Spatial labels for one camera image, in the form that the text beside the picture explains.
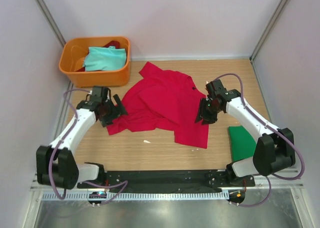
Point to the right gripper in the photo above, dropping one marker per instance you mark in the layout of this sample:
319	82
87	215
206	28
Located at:
208	119

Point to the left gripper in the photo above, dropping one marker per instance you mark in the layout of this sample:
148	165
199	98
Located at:
106	120

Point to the red t-shirt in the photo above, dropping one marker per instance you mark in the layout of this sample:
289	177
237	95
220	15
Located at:
167	100

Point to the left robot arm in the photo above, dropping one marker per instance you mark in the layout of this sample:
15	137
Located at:
56	164

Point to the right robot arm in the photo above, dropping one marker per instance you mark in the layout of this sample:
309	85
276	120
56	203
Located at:
273	146

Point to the folded green t-shirt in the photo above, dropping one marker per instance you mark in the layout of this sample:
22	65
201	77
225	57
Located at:
241	143

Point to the teal t-shirt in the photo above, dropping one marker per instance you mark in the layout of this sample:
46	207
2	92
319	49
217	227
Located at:
104	59

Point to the orange garment in bin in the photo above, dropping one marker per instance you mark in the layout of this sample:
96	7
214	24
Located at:
79	65

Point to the dark red garment in bin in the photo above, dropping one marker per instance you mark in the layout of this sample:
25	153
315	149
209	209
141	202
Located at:
115	44

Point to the orange plastic bin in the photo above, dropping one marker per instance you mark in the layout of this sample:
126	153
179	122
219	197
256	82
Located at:
77	48

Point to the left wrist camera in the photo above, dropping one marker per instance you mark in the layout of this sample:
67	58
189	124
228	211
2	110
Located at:
99	94

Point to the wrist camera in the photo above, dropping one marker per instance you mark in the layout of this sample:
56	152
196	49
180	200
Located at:
99	94
215	87

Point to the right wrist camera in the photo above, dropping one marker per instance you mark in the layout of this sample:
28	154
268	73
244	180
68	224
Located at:
215	87

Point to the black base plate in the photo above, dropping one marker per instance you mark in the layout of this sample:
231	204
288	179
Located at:
173	182

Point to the slotted cable duct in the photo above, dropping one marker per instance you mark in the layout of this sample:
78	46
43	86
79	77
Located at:
98	196

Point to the aluminium frame rail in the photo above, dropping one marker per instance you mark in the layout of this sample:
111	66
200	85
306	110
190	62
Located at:
260	182

